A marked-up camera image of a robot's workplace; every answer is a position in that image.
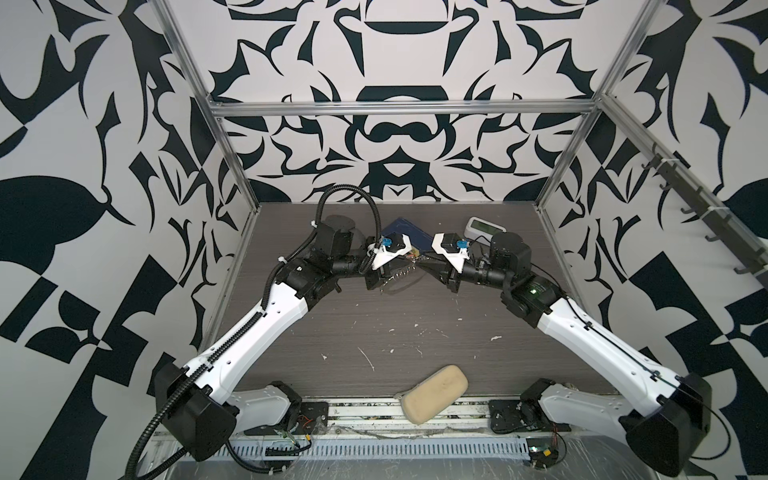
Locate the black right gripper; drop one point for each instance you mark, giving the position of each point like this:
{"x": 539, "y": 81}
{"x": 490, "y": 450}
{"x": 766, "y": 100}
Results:
{"x": 446, "y": 274}

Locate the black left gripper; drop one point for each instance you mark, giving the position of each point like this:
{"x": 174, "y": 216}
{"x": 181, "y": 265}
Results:
{"x": 379, "y": 273}

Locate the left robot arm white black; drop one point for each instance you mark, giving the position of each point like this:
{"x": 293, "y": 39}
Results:
{"x": 197, "y": 402}

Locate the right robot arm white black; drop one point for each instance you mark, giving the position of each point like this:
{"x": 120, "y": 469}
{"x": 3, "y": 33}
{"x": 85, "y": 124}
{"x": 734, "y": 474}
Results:
{"x": 662, "y": 416}

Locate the blue notebook yellow label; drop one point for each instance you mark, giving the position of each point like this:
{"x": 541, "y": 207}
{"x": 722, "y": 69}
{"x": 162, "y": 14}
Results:
{"x": 420, "y": 240}

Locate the white digital clock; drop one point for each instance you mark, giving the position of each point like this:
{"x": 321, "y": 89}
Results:
{"x": 477, "y": 228}

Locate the small circuit board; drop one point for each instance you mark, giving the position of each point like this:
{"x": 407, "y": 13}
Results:
{"x": 546, "y": 452}

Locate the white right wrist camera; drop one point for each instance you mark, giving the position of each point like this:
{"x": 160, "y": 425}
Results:
{"x": 453, "y": 248}

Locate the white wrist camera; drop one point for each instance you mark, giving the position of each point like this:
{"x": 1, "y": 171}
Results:
{"x": 453, "y": 248}
{"x": 389, "y": 248}

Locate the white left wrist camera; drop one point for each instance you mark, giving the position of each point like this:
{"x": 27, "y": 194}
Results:
{"x": 389, "y": 248}

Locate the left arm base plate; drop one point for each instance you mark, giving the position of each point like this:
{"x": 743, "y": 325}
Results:
{"x": 310, "y": 417}

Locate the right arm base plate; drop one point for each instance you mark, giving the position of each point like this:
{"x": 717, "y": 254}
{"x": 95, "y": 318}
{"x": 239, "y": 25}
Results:
{"x": 512, "y": 416}

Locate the white cable duct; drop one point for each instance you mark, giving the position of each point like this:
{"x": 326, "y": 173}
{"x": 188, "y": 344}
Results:
{"x": 387, "y": 449}

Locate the wall hook rail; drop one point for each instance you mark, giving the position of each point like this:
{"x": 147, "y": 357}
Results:
{"x": 701, "y": 203}

